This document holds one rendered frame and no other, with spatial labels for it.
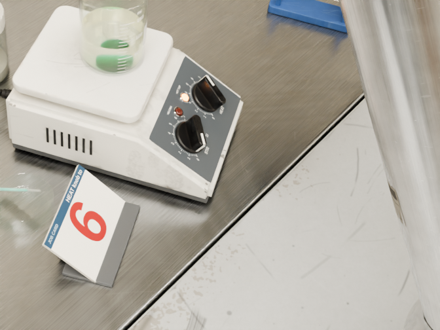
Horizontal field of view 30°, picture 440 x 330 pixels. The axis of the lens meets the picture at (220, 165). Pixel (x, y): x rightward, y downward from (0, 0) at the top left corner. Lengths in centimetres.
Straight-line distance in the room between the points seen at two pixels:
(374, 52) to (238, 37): 58
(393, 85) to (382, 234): 43
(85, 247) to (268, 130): 24
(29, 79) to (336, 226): 31
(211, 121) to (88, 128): 12
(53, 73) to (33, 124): 5
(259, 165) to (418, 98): 45
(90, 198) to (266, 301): 18
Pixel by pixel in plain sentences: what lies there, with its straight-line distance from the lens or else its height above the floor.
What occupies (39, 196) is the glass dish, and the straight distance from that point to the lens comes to 77.
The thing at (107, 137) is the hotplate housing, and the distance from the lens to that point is 74.
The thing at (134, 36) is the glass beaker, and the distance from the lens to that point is 73.
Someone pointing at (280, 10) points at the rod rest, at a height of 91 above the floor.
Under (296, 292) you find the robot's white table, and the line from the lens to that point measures 74.
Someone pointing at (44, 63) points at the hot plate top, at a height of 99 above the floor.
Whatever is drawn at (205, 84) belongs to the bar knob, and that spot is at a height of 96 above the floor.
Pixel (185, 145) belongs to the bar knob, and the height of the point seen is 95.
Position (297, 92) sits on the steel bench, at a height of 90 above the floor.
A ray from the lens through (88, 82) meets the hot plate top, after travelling 75.
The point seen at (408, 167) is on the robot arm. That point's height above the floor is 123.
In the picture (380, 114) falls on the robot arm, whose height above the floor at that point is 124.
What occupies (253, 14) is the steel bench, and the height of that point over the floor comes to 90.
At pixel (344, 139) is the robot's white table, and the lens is 86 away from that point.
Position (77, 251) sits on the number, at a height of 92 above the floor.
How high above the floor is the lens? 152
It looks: 50 degrees down
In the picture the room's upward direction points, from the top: 12 degrees clockwise
